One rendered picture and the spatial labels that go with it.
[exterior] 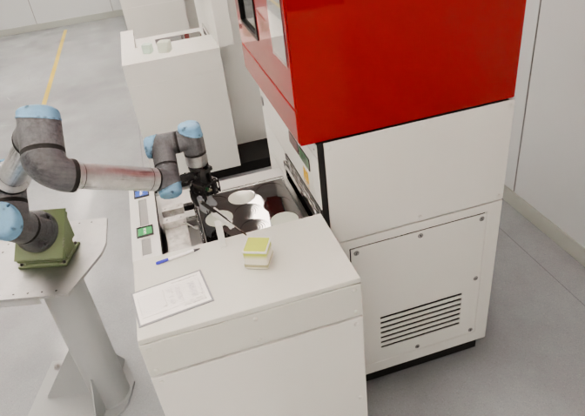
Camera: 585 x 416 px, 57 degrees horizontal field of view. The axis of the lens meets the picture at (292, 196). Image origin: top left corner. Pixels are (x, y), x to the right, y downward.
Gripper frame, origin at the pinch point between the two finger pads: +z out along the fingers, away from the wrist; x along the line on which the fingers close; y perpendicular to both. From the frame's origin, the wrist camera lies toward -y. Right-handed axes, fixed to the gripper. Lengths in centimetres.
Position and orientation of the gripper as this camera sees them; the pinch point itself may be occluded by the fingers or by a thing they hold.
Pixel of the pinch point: (205, 210)
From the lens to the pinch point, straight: 198.8
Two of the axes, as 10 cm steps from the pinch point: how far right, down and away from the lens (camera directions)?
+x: 6.2, -4.8, 6.2
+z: 1.1, 8.3, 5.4
